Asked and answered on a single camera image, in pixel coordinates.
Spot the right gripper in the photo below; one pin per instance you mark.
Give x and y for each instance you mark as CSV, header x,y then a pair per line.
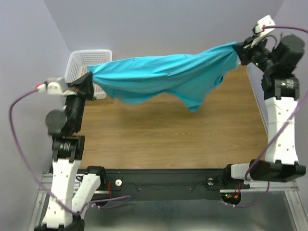
x,y
247,51

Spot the white plastic basket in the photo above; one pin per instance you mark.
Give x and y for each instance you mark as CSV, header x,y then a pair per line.
x,y
79,61

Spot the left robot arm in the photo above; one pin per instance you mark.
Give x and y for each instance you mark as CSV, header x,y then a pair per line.
x,y
66,206

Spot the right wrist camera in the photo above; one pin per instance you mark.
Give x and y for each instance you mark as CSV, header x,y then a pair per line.
x,y
259,30

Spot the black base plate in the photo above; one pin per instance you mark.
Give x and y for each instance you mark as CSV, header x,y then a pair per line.
x,y
170,184

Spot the aluminium frame rail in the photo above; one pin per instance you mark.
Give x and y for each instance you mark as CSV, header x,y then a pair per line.
x,y
42,202

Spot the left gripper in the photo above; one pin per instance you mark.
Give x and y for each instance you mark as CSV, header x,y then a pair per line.
x,y
82,87

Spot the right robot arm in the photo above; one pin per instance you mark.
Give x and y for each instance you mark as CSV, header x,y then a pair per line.
x,y
281,94

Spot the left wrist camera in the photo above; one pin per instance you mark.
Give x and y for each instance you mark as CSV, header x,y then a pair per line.
x,y
54,86

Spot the turquoise t shirt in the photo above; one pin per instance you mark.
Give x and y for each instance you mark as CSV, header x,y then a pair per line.
x,y
189,77

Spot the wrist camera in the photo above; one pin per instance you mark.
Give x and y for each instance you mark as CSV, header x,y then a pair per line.
x,y
259,30
54,86

